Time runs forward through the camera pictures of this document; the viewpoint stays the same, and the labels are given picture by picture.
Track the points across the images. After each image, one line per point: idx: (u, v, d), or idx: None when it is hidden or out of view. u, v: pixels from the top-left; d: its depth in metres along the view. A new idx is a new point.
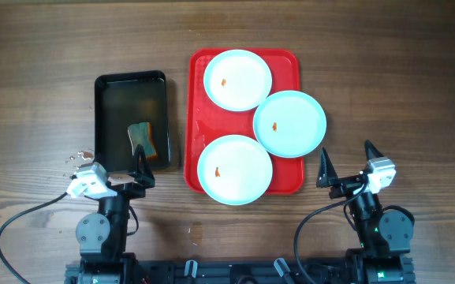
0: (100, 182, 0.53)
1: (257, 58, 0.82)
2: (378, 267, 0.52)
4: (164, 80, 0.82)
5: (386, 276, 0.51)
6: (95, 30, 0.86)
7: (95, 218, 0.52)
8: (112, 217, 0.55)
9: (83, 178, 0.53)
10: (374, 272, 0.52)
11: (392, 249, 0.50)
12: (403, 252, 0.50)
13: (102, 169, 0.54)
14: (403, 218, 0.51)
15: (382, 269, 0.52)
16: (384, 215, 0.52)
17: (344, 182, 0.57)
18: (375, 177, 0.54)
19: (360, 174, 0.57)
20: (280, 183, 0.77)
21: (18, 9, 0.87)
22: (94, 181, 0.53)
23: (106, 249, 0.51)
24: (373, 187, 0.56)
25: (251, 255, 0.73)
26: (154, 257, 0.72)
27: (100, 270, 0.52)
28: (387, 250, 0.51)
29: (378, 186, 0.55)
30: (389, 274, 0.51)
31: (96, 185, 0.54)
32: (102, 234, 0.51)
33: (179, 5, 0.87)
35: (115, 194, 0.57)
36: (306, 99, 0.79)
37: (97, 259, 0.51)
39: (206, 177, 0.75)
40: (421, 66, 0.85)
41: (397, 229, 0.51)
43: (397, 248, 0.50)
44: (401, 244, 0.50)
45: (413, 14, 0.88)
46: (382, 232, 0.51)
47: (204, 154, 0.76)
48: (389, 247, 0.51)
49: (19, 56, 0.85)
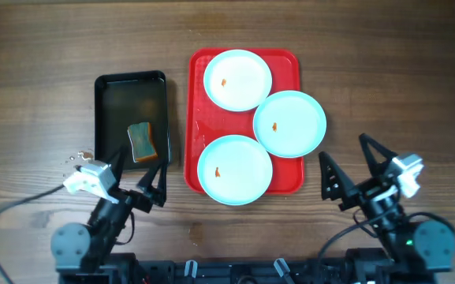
0: (100, 186, 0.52)
1: (257, 59, 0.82)
2: None
4: (164, 80, 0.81)
5: None
6: (95, 30, 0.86)
7: (72, 229, 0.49)
8: (100, 224, 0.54)
9: (86, 177, 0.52)
10: None
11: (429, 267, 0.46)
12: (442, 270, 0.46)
13: (107, 175, 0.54)
14: (442, 230, 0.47)
15: None
16: (419, 227, 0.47)
17: (365, 191, 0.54)
18: (408, 177, 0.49)
19: (389, 177, 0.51)
20: (280, 183, 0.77)
21: (17, 9, 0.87)
22: (95, 184, 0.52)
23: (85, 264, 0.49)
24: (408, 190, 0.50)
25: (251, 255, 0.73)
26: (154, 257, 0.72)
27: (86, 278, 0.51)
28: (424, 268, 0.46)
29: (414, 186, 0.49)
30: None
31: (96, 188, 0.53)
32: (81, 248, 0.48)
33: (179, 5, 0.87)
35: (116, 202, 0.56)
36: (307, 99, 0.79)
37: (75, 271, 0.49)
39: (206, 177, 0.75)
40: (422, 66, 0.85)
41: (435, 243, 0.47)
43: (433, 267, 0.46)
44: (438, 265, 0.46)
45: (414, 14, 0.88)
46: (416, 245, 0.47)
47: (203, 154, 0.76)
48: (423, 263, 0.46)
49: (19, 56, 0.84)
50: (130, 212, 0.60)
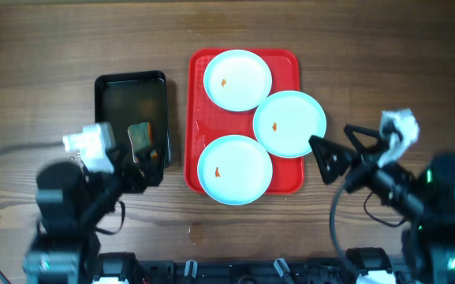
0: (100, 138, 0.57)
1: (257, 59, 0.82)
2: (445, 247, 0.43)
4: (164, 80, 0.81)
5: None
6: (95, 30, 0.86)
7: (60, 165, 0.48)
8: (96, 181, 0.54)
9: (87, 134, 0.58)
10: (441, 253, 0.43)
11: None
12: None
13: (107, 139, 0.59)
14: None
15: (453, 252, 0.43)
16: (434, 156, 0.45)
17: (367, 156, 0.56)
18: (402, 121, 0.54)
19: (386, 135, 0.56)
20: (280, 183, 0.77)
21: (17, 9, 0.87)
22: (95, 137, 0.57)
23: (72, 203, 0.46)
24: (408, 132, 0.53)
25: (251, 255, 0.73)
26: (154, 257, 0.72)
27: (56, 247, 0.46)
28: (453, 201, 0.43)
29: (414, 127, 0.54)
30: None
31: (94, 143, 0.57)
32: (66, 180, 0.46)
33: (179, 5, 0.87)
35: (112, 170, 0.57)
36: (307, 99, 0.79)
37: (60, 222, 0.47)
39: (206, 177, 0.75)
40: (422, 66, 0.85)
41: None
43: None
44: None
45: (414, 14, 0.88)
46: (441, 177, 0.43)
47: (203, 155, 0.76)
48: (450, 196, 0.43)
49: (19, 56, 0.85)
50: (123, 189, 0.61)
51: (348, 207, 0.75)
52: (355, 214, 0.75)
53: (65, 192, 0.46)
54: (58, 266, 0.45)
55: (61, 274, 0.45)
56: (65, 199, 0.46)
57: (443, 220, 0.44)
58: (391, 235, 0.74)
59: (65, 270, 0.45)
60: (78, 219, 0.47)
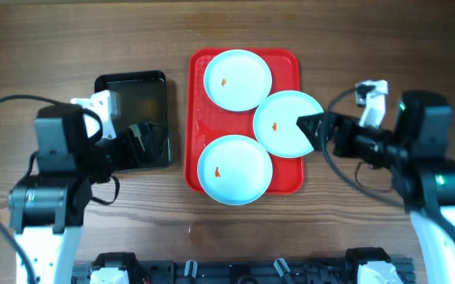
0: (106, 102, 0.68)
1: (257, 59, 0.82)
2: (433, 170, 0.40)
4: (164, 80, 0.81)
5: (445, 181, 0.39)
6: (95, 30, 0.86)
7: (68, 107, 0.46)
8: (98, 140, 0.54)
9: (95, 98, 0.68)
10: (430, 175, 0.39)
11: (428, 115, 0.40)
12: (442, 117, 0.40)
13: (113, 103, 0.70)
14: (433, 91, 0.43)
15: (438, 173, 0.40)
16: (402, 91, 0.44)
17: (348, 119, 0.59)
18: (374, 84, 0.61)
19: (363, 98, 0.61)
20: (280, 184, 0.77)
21: (17, 9, 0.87)
22: (102, 101, 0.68)
23: (69, 138, 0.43)
24: (381, 88, 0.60)
25: (251, 255, 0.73)
26: (154, 257, 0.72)
27: (42, 184, 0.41)
28: (427, 120, 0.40)
29: (383, 84, 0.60)
30: (451, 181, 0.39)
31: (102, 107, 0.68)
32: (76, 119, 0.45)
33: (179, 5, 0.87)
35: (113, 136, 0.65)
36: (307, 99, 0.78)
37: (55, 156, 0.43)
39: (206, 177, 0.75)
40: (422, 66, 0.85)
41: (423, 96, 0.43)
43: (433, 118, 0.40)
44: (438, 117, 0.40)
45: (414, 14, 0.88)
46: (414, 103, 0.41)
47: (203, 155, 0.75)
48: (422, 114, 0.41)
49: (19, 56, 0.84)
50: (115, 164, 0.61)
51: (348, 207, 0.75)
52: (355, 214, 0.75)
53: (65, 122, 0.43)
54: (45, 200, 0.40)
55: (47, 210, 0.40)
56: (65, 130, 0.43)
57: (420, 143, 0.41)
58: (391, 235, 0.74)
59: (53, 207, 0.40)
60: (73, 154, 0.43)
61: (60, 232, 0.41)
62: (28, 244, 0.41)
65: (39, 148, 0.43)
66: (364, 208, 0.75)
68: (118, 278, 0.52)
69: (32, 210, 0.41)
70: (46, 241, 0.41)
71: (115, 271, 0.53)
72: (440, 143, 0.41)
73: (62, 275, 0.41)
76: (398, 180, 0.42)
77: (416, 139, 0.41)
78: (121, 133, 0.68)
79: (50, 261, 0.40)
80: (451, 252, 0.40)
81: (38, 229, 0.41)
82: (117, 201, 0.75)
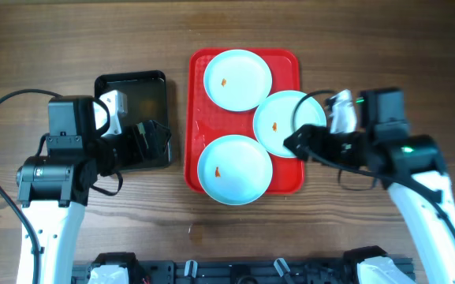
0: (114, 99, 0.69)
1: (257, 58, 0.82)
2: (400, 144, 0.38)
4: (164, 80, 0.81)
5: (415, 151, 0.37)
6: (95, 30, 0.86)
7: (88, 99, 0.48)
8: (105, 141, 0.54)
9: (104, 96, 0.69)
10: (399, 149, 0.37)
11: (383, 97, 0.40)
12: (397, 97, 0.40)
13: (121, 101, 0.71)
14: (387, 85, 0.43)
15: (408, 146, 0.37)
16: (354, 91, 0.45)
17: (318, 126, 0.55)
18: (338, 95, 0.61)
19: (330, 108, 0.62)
20: (280, 184, 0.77)
21: (17, 9, 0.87)
22: (110, 99, 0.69)
23: (79, 121, 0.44)
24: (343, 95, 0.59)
25: (251, 255, 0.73)
26: (154, 257, 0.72)
27: (49, 162, 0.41)
28: (382, 101, 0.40)
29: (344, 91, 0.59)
30: (419, 151, 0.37)
31: (110, 104, 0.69)
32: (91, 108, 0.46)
33: (179, 5, 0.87)
35: (118, 132, 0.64)
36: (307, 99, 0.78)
37: (64, 138, 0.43)
39: (206, 177, 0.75)
40: (422, 66, 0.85)
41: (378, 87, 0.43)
43: (386, 99, 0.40)
44: (393, 99, 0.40)
45: (414, 13, 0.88)
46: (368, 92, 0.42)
47: (203, 155, 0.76)
48: (378, 99, 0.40)
49: (19, 56, 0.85)
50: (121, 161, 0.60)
51: (348, 207, 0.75)
52: (355, 214, 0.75)
53: (76, 106, 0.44)
54: (52, 173, 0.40)
55: (54, 184, 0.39)
56: (76, 113, 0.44)
57: (383, 123, 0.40)
58: (391, 235, 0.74)
59: (59, 180, 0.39)
60: (82, 136, 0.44)
61: (66, 205, 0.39)
62: (34, 215, 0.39)
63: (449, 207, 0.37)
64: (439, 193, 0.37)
65: (50, 132, 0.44)
66: (364, 209, 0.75)
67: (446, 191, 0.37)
68: (118, 274, 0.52)
69: (39, 182, 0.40)
70: (51, 213, 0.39)
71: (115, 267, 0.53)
72: (402, 121, 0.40)
73: (66, 251, 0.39)
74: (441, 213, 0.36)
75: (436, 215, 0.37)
76: (372, 161, 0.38)
77: (376, 121, 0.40)
78: (127, 128, 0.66)
79: (54, 233, 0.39)
80: (430, 214, 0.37)
81: (43, 201, 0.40)
82: (117, 201, 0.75)
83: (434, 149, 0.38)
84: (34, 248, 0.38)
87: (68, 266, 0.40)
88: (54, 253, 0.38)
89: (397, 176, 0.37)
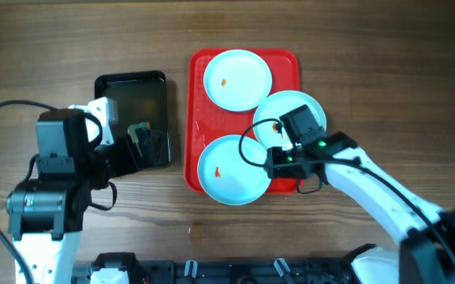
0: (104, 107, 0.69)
1: (257, 59, 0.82)
2: (318, 146, 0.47)
4: (164, 80, 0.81)
5: (330, 146, 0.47)
6: (95, 30, 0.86)
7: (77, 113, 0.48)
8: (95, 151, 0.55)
9: (91, 104, 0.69)
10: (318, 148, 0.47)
11: (295, 116, 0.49)
12: (305, 111, 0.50)
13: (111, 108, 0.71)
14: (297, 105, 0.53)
15: (323, 144, 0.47)
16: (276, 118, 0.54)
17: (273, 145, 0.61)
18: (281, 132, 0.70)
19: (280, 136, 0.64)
20: (280, 184, 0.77)
21: (17, 9, 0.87)
22: (99, 107, 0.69)
23: (69, 140, 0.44)
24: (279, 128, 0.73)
25: (251, 255, 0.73)
26: (154, 257, 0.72)
27: (39, 190, 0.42)
28: (296, 119, 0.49)
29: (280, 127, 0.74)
30: (333, 144, 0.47)
31: (99, 113, 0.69)
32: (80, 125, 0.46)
33: (179, 5, 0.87)
35: (111, 142, 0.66)
36: (307, 99, 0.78)
37: (54, 160, 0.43)
39: (207, 178, 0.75)
40: (422, 66, 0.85)
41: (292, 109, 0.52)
43: (300, 115, 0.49)
44: (303, 116, 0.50)
45: (413, 14, 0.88)
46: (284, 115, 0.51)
47: (204, 154, 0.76)
48: (290, 120, 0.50)
49: (19, 56, 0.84)
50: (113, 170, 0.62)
51: (348, 207, 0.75)
52: (355, 214, 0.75)
53: (66, 125, 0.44)
54: (44, 206, 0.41)
55: (46, 215, 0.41)
56: (65, 132, 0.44)
57: (303, 136, 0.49)
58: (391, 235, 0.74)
59: (51, 211, 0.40)
60: (73, 158, 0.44)
61: (59, 237, 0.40)
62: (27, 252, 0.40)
63: (370, 166, 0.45)
64: (357, 158, 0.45)
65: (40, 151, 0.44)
66: (364, 209, 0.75)
67: (362, 155, 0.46)
68: (118, 278, 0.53)
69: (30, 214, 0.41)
70: (45, 247, 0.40)
71: (114, 271, 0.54)
72: (318, 128, 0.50)
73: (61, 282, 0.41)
74: (363, 168, 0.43)
75: (361, 173, 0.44)
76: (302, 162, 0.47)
77: (298, 133, 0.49)
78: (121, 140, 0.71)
79: (49, 267, 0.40)
80: (356, 174, 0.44)
81: (36, 233, 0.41)
82: (117, 202, 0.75)
83: (344, 140, 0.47)
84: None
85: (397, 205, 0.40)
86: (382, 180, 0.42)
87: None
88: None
89: (318, 160, 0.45)
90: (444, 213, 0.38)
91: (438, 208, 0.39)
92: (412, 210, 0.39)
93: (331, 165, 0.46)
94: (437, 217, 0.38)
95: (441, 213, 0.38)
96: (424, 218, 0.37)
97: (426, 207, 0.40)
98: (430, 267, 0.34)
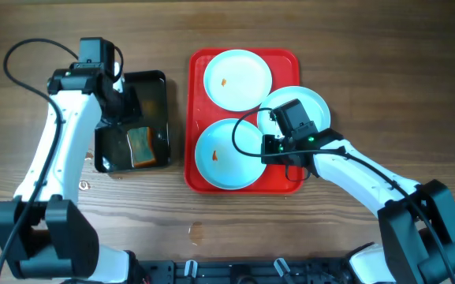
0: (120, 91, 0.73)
1: (257, 59, 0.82)
2: (306, 138, 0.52)
4: (164, 80, 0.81)
5: (314, 140, 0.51)
6: (95, 29, 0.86)
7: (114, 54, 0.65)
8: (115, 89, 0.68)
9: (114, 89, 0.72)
10: (305, 141, 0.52)
11: (288, 113, 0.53)
12: (296, 110, 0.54)
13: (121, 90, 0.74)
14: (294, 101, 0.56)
15: (311, 136, 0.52)
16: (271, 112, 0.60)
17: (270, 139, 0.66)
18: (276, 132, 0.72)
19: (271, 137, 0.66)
20: (278, 184, 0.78)
21: (17, 9, 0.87)
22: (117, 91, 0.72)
23: (102, 54, 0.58)
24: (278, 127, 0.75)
25: (251, 255, 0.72)
26: (154, 257, 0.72)
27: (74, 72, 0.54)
28: (287, 116, 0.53)
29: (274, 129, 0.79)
30: (322, 137, 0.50)
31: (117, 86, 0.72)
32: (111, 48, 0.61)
33: (179, 5, 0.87)
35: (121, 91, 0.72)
36: (309, 92, 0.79)
37: (89, 63, 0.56)
39: (204, 158, 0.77)
40: (422, 66, 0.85)
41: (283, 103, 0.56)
43: (292, 110, 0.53)
44: (296, 111, 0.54)
45: (413, 14, 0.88)
46: (277, 108, 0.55)
47: (206, 131, 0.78)
48: (283, 115, 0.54)
49: (19, 56, 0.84)
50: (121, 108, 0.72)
51: (347, 207, 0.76)
52: (354, 213, 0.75)
53: (102, 42, 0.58)
54: (76, 78, 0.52)
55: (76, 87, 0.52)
56: (101, 47, 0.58)
57: (296, 128, 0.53)
58: None
59: (83, 83, 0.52)
60: (103, 64, 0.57)
61: (87, 95, 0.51)
62: (63, 102, 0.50)
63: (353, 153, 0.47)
64: (342, 147, 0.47)
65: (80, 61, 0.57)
66: (364, 209, 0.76)
67: (346, 145, 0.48)
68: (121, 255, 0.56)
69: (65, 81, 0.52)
70: (76, 99, 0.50)
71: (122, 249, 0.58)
72: (309, 124, 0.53)
73: (81, 128, 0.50)
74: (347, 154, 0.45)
75: (344, 159, 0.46)
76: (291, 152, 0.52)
77: (290, 128, 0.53)
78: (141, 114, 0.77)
79: (75, 111, 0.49)
80: (341, 161, 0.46)
81: (71, 87, 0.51)
82: (117, 202, 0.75)
83: (333, 133, 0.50)
84: (57, 119, 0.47)
85: (378, 183, 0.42)
86: (364, 162, 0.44)
87: (79, 149, 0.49)
88: (72, 129, 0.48)
89: (304, 150, 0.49)
90: (420, 185, 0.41)
91: (416, 182, 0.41)
92: (390, 185, 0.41)
93: (318, 155, 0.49)
94: (414, 190, 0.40)
95: (418, 185, 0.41)
96: (403, 193, 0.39)
97: (404, 181, 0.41)
98: (407, 241, 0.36)
